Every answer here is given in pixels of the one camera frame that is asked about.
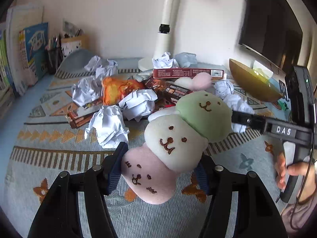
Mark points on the brown orange flat box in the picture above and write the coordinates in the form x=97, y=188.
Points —
x=79, y=120

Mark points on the black wall television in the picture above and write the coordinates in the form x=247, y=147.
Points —
x=270, y=24

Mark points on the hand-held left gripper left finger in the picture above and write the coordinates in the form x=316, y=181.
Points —
x=116, y=172

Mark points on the orange snack bag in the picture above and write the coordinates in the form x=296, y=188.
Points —
x=116, y=89

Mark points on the long red cardboard box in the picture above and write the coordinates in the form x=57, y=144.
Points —
x=183, y=73

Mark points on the pink white plush toy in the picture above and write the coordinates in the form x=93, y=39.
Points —
x=200, y=80

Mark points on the row of white books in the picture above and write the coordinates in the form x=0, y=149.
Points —
x=14, y=54

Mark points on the pile of crumpled paper balls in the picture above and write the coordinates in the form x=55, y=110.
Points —
x=109, y=126

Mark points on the blue cover book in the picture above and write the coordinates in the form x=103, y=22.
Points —
x=34, y=47

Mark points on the black mesh pen holder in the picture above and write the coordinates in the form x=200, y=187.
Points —
x=53, y=62

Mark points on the pale green plastic wrapper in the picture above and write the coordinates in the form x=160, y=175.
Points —
x=261, y=72

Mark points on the crumpled pale blue paper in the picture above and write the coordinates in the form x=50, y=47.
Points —
x=184, y=59

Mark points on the person's right hand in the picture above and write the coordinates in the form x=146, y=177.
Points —
x=299, y=169

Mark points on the assorted stationery items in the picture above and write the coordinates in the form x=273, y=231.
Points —
x=69, y=28

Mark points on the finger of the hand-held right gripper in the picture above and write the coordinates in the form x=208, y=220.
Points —
x=247, y=120

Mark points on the cardboard stationery box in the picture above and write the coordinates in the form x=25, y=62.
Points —
x=74, y=45

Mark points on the three-colour dango plush toy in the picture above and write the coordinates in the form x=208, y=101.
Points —
x=173, y=133

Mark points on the grey striped object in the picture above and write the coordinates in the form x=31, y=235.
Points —
x=283, y=90

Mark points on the golden woven basket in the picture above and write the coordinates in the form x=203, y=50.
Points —
x=250, y=81

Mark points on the bundle of pens and pencils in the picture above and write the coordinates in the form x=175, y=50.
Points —
x=53, y=43

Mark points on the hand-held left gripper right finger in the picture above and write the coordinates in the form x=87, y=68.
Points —
x=201, y=177

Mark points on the person's right forearm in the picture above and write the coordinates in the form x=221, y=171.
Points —
x=304, y=215

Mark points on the white desk lamp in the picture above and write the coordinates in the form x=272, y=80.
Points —
x=168, y=10

